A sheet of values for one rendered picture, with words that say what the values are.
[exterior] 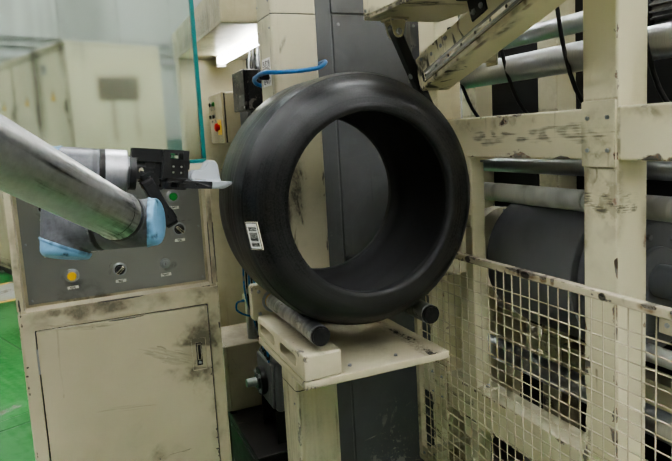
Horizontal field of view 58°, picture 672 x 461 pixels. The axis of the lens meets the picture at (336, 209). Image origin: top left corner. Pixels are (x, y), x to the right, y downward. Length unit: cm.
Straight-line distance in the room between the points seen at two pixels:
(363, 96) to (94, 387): 115
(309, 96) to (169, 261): 82
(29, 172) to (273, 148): 53
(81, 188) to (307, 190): 83
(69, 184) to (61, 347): 101
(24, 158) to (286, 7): 99
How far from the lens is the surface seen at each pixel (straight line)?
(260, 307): 165
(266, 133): 127
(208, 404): 201
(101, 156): 127
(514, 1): 143
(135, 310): 189
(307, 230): 168
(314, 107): 128
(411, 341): 158
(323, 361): 136
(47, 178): 91
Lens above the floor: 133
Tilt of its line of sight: 7 degrees down
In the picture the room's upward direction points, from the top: 3 degrees counter-clockwise
